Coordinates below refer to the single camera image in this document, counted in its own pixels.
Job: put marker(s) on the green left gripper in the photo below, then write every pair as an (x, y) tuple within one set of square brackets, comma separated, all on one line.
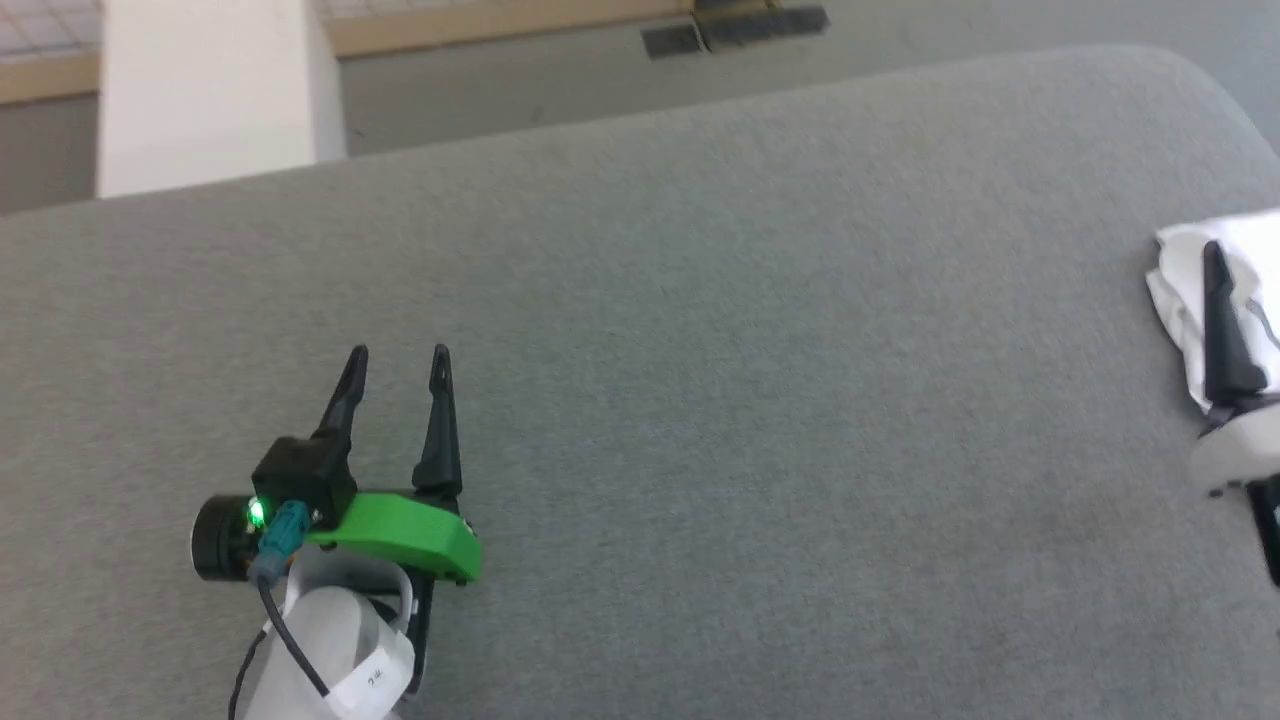
[(410, 530)]

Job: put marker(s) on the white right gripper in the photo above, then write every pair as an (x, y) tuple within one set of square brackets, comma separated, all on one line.
[(1240, 450)]

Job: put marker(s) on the white garment with grey stitching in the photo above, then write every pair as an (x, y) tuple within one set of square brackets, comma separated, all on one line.
[(1175, 300)]

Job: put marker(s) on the black left wrist cylinder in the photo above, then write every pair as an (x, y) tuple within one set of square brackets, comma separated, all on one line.
[(215, 540)]

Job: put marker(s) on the grey fabric sofa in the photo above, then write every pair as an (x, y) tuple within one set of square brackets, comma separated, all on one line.
[(700, 350)]

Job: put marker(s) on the white box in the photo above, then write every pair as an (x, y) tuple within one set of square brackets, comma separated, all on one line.
[(210, 100)]

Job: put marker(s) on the small black floor plate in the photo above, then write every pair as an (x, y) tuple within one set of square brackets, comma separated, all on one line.
[(672, 41)]

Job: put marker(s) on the narrow black floor plate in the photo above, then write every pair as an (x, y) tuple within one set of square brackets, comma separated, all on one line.
[(735, 5)]

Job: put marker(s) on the large black floor plate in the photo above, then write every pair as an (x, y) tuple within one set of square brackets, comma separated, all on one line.
[(765, 27)]

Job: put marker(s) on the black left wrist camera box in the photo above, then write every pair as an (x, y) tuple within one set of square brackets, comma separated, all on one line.
[(300, 480)]

